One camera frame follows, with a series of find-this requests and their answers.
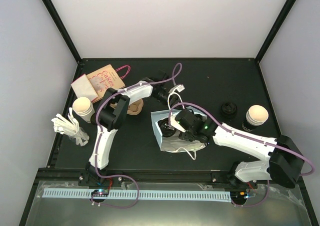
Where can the paper cup stack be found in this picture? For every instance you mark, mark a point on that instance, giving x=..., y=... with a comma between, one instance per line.
x=83, y=107
x=255, y=116

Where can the white pink-edged napkin pack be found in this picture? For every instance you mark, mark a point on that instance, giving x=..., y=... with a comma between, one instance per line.
x=82, y=87

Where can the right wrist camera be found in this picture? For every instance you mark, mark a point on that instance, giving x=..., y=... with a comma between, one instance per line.
x=176, y=125

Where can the brown Cakes paper bag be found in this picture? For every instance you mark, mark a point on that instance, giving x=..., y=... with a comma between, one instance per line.
x=108, y=77

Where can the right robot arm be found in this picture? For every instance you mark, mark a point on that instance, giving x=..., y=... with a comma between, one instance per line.
x=278, y=159

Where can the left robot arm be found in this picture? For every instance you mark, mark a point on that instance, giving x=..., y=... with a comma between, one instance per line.
x=112, y=113

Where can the black coffee lid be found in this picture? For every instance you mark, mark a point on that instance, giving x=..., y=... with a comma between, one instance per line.
x=228, y=109
x=165, y=128

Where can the black left frame post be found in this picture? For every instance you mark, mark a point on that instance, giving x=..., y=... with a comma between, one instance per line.
x=62, y=29

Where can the left paper cup stack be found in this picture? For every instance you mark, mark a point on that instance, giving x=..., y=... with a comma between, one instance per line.
x=83, y=107

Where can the right paper cup stack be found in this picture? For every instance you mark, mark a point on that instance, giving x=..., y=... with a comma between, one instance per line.
x=255, y=116

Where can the light blue slotted cable duct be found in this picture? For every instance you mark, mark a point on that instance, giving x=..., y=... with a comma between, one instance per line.
x=210, y=196

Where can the black right frame post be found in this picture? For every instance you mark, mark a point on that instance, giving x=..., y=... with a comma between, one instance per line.
x=285, y=10

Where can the black frame post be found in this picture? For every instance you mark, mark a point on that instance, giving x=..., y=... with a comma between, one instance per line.
x=285, y=10
x=62, y=29

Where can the light blue paper bag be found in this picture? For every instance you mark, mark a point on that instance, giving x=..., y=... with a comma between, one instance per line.
x=169, y=138

